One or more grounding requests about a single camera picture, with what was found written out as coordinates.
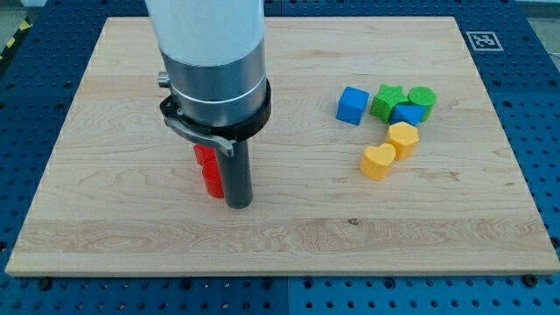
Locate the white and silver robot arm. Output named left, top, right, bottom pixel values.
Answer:
left=145, top=0, right=267, bottom=127

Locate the yellow heart block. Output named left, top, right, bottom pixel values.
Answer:
left=360, top=143, right=396, bottom=180

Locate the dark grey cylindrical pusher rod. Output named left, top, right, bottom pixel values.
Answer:
left=215, top=141, right=253, bottom=209

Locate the black clamp with metal lever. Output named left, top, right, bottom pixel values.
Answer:
left=159, top=80, right=272, bottom=158

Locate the red block lower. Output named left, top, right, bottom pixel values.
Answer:
left=202, top=158, right=224, bottom=199

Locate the red block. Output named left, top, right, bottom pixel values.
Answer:
left=193, top=144, right=215, bottom=166
left=202, top=158, right=224, bottom=199

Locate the red block upper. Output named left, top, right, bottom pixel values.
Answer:
left=193, top=144, right=215, bottom=166

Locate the blue cube block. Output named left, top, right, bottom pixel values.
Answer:
left=336, top=87, right=369, bottom=126

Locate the green star block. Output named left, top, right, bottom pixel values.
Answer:
left=369, top=84, right=409, bottom=123

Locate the yellow hexagon block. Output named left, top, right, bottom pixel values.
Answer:
left=385, top=122, right=419, bottom=161

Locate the blue triangle block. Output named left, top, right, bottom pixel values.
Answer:
left=389, top=104, right=425, bottom=126

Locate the green cylinder block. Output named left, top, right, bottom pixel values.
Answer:
left=408, top=86, right=437, bottom=123

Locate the light wooden board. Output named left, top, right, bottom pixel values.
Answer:
left=6, top=17, right=559, bottom=277

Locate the white fiducial marker tag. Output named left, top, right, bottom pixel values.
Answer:
left=466, top=31, right=503, bottom=52

